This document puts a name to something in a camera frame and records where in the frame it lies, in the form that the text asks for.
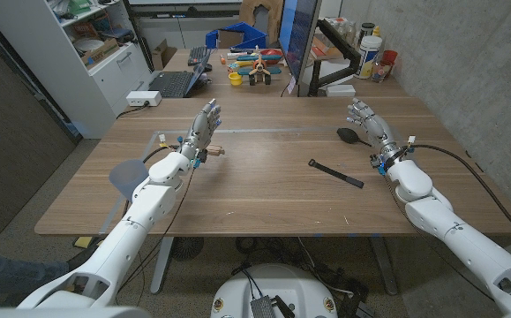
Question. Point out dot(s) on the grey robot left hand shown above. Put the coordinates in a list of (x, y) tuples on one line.
[(204, 130)]

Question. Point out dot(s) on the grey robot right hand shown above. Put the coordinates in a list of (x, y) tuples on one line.
[(376, 128)]

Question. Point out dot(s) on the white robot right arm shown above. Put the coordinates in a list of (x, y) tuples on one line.
[(458, 234)]

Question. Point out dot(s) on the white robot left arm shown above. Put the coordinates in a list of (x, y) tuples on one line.
[(127, 238)]

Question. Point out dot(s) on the small yellow cup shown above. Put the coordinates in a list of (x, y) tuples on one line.
[(235, 79)]

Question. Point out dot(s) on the red plastic cup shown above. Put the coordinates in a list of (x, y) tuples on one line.
[(389, 57)]

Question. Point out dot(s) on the translucent blue plastic cup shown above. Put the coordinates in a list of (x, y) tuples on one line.
[(122, 176)]

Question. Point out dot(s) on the small wooden block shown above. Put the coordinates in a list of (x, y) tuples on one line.
[(216, 150)]

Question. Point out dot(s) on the small flat white box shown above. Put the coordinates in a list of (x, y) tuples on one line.
[(340, 90)]

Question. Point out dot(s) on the dark open laptop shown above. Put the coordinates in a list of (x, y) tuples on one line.
[(173, 84)]

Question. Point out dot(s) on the clear glass jar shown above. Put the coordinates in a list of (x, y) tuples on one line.
[(380, 71)]

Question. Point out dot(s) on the white power strip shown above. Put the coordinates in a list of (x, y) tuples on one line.
[(142, 98)]

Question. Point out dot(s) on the white labelled canister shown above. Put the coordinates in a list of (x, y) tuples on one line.
[(367, 57)]

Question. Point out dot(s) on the black keyboard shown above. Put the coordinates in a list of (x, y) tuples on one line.
[(197, 55)]

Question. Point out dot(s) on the wooden toy airplane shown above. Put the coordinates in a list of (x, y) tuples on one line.
[(259, 66)]

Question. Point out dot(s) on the open cardboard box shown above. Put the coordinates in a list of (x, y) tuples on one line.
[(162, 55)]

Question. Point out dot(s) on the dark lidded jar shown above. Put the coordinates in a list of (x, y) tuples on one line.
[(366, 31)]

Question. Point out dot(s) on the red bowl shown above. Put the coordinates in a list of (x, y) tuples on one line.
[(273, 52)]

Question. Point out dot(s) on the blue plastic bin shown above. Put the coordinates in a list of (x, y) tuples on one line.
[(250, 35)]

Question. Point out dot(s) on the round black floor grille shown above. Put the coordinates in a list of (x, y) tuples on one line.
[(187, 248)]

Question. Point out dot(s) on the large computer monitor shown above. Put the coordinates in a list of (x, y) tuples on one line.
[(297, 31)]

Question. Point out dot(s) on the printed cardboard shelf box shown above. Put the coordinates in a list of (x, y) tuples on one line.
[(100, 52)]

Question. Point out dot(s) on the grey table leg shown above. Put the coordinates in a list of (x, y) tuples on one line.
[(384, 265), (161, 265)]

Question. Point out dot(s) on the white shelf cabinet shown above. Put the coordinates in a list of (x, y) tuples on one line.
[(61, 79)]

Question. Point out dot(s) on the yellow sticky note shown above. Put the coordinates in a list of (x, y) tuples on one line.
[(83, 242)]

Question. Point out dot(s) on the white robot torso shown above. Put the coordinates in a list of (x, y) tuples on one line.
[(275, 287)]

